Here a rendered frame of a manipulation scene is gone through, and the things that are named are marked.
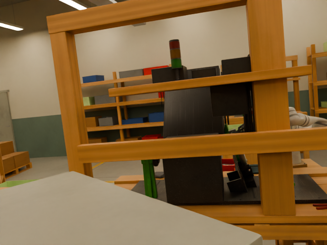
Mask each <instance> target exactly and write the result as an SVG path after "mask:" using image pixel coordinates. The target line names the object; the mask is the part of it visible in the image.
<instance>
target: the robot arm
mask: <svg viewBox="0 0 327 245"><path fill-rule="evenodd" d="M289 115H290V129H299V128H313V127H326V126H327V119H324V118H319V117H314V116H308V115H305V114H302V113H297V112H296V110H295V108H294V107H289ZM232 133H245V131H244V124H242V125H241V126H239V127H238V130H237V131H234V132H232ZM232 133H231V134H232ZM292 163H293V164H298V163H301V155H300V151H296V152H292Z"/></svg>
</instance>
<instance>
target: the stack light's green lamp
mask: <svg viewBox="0 0 327 245"><path fill-rule="evenodd" d="M171 67H172V70H174V69H182V60H181V59H180V58H179V59H172V60H171Z"/></svg>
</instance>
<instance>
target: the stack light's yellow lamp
mask: <svg viewBox="0 0 327 245"><path fill-rule="evenodd" d="M170 58H171V60H172V59H179V58H180V59H181V50H180V49H173V50H170Z"/></svg>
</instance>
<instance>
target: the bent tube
mask: <svg viewBox="0 0 327 245"><path fill-rule="evenodd" d="M234 131H236V129H235V128H234V129H231V130H229V133H230V134H231V133H232V132H234ZM238 156H239V159H240V161H241V163H242V165H243V166H244V165H247V164H248V163H247V161H246V158H245V156H244V155H238ZM249 171H250V169H248V170H245V172H249Z"/></svg>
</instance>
